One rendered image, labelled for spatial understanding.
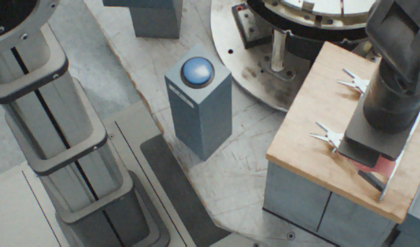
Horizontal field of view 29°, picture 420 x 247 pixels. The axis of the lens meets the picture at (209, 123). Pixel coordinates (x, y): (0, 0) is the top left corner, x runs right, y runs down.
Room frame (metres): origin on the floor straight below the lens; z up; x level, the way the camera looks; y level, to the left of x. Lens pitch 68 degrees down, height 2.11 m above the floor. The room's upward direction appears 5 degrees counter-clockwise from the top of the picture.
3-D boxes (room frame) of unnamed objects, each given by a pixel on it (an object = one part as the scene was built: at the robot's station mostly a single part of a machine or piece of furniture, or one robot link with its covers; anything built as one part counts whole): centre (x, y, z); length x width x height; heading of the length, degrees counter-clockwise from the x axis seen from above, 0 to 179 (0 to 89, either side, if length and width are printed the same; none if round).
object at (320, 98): (0.39, -0.21, 1.05); 0.20 x 0.19 x 0.02; 58
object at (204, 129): (0.50, 0.01, 0.91); 0.07 x 0.07 x 0.25; 42
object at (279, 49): (0.61, -0.13, 0.91); 0.02 x 0.02 x 0.21
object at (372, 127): (0.34, -0.20, 1.26); 0.10 x 0.07 x 0.07; 149
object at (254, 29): (0.69, -0.09, 0.85); 0.06 x 0.04 x 0.05; 13
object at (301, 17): (0.58, -0.13, 1.05); 0.08 x 0.02 x 0.01; 57
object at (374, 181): (0.31, -0.20, 1.09); 0.04 x 0.01 x 0.02; 43
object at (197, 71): (0.50, 0.01, 1.04); 0.04 x 0.04 x 0.01
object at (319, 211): (0.39, -0.21, 0.91); 0.19 x 0.19 x 0.26; 58
